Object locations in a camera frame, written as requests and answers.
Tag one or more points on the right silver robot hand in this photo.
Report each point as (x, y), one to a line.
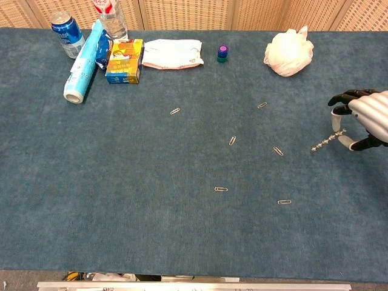
(371, 112)

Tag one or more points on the metal corkscrew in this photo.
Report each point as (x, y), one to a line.
(327, 141)

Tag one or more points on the paperclip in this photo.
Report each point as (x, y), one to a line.
(221, 189)
(175, 111)
(278, 151)
(262, 105)
(284, 202)
(232, 140)

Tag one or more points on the white mesh bath pouf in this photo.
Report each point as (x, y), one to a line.
(288, 53)

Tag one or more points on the woven wicker folding screen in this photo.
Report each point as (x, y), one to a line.
(188, 13)

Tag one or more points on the white wet wipes pack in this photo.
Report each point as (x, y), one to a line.
(171, 54)

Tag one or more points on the teal felt table cover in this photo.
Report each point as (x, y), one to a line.
(136, 182)

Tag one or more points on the yellow orange carton box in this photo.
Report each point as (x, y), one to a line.
(124, 62)

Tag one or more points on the clear plastic water bottle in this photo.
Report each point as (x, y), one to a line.
(113, 21)

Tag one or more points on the blue snack bag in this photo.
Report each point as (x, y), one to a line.
(104, 50)

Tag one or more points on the light blue film roll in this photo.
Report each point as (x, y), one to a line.
(83, 66)

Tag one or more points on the white plastic bag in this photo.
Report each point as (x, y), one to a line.
(113, 277)

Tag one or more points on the blue soda can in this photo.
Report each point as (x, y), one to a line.
(66, 34)

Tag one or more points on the aluminium profile rail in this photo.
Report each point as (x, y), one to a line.
(194, 286)

